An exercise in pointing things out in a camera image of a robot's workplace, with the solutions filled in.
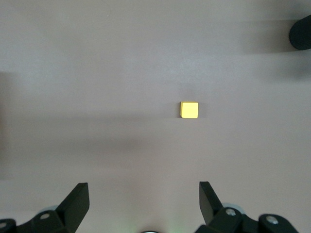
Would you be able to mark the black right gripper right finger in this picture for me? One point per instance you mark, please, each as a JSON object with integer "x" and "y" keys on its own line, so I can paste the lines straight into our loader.
{"x": 211, "y": 208}

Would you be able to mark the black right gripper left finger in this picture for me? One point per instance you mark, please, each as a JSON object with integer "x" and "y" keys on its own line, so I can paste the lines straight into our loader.
{"x": 70, "y": 208}

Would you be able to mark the yellow cube block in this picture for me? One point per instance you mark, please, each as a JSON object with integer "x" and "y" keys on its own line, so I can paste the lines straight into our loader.
{"x": 190, "y": 110}

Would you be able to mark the black foam cylinder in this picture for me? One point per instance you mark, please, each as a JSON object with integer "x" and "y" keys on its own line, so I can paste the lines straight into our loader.
{"x": 301, "y": 32}

